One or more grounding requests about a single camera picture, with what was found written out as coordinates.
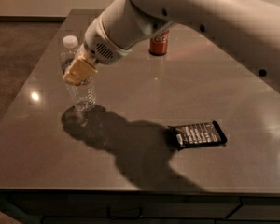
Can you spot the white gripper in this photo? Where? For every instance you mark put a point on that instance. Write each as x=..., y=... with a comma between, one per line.
x=100, y=44

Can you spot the clear plastic water bottle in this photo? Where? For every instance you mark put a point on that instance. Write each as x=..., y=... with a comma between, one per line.
x=83, y=95

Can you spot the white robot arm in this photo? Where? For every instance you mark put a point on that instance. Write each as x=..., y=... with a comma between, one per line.
x=248, y=30

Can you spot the red cola can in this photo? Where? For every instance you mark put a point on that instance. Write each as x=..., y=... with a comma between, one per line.
x=159, y=44

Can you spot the black snack bar wrapper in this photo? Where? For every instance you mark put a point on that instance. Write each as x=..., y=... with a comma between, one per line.
x=205, y=134

